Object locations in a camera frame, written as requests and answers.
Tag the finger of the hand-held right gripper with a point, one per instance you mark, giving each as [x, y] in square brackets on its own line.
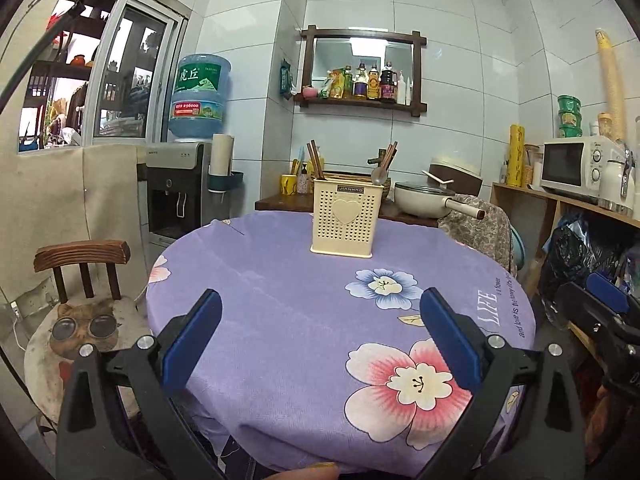
[607, 291]
[585, 310]

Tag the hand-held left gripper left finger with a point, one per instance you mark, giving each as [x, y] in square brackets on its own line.
[192, 340]

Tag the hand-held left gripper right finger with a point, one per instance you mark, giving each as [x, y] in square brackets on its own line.
[450, 340]

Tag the cream plastic utensil holder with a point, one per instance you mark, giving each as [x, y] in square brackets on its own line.
[345, 220]

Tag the metal spoon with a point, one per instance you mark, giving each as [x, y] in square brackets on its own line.
[378, 176]

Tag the black plastic bag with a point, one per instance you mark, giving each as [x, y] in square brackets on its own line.
[570, 260]

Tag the person's red clothing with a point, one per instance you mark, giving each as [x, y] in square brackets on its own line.
[615, 420]

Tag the blue plastic basin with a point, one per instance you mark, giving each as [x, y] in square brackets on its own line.
[517, 255]

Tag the white kettle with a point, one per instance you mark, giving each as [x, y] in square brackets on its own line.
[615, 185]

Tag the cat print chair cushion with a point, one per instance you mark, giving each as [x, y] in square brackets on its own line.
[85, 340]

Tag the floral patterned cloth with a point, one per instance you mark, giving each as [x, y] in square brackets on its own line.
[475, 235]

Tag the purple floral tablecloth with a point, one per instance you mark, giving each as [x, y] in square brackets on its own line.
[300, 320]

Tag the wooden shelf unit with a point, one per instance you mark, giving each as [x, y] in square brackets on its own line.
[520, 210]

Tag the white microwave oven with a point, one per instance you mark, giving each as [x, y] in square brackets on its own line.
[570, 170]

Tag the wooden chair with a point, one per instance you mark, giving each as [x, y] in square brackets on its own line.
[82, 255]

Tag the white frying pan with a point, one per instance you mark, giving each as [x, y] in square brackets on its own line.
[425, 200]

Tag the glass jar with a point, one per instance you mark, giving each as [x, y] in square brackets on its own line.
[532, 167]

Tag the grey water dispenser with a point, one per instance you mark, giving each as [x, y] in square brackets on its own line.
[172, 195]

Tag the yellow wrap roll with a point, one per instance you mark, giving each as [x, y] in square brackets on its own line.
[516, 157]

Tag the teal cup holder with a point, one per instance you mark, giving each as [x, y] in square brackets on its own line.
[227, 181]

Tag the green instant noodle cup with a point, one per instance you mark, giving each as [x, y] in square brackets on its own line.
[571, 118]
[569, 104]
[572, 132]

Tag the white rice paddle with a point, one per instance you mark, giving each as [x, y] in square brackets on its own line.
[437, 177]

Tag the dark wooden side table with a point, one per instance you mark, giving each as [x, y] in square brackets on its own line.
[285, 205]

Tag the orange lid bottle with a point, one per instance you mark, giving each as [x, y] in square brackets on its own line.
[605, 125]

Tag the brown white rice cooker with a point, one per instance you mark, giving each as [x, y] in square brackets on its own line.
[460, 172]

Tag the yellow mug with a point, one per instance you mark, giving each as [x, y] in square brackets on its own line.
[289, 184]

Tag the beige cloth panel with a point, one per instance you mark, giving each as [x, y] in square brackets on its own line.
[75, 195]

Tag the white paper cup stack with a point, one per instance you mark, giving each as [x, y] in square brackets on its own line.
[221, 155]

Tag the dark pump bottle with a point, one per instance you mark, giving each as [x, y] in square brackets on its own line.
[304, 180]

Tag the brass faucet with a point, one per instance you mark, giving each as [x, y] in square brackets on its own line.
[375, 158]

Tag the tall sleeve of paper cups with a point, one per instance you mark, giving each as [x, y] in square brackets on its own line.
[612, 80]

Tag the blue water jug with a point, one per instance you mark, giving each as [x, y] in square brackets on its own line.
[200, 95]

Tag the white squeeze bottle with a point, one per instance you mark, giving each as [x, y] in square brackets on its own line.
[401, 90]

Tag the dark soy sauce bottle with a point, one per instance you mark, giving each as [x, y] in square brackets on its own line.
[387, 83]

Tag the amber sauce bottle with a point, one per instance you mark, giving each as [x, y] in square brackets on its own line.
[373, 83]

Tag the purple label bottle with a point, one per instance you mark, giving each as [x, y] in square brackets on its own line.
[360, 81]

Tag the pink cup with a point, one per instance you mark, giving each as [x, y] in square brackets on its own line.
[310, 92]

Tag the metal framed window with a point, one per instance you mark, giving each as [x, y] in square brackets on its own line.
[125, 70]

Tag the yellow seasoning packet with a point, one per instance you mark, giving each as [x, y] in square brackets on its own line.
[332, 87]

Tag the wooden framed mirror shelf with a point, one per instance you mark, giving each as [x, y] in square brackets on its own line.
[360, 35]

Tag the red ornament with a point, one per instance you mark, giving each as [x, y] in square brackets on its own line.
[56, 20]

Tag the green wall hanging pouch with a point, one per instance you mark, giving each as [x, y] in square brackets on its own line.
[285, 79]

